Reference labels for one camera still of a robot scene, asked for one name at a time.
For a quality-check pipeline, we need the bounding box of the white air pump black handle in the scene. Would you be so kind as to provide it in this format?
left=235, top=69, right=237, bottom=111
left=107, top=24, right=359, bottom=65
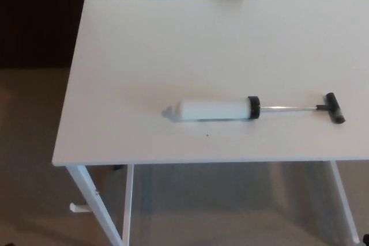
left=161, top=92, right=347, bottom=126

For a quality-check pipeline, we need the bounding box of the dark brown panel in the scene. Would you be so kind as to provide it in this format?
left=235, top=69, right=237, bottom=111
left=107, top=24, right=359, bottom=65
left=0, top=0, right=87, bottom=70

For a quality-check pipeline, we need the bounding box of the white desk leg frame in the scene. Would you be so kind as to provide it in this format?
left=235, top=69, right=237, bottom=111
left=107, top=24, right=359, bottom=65
left=330, top=161, right=361, bottom=244
left=65, top=164, right=135, bottom=246

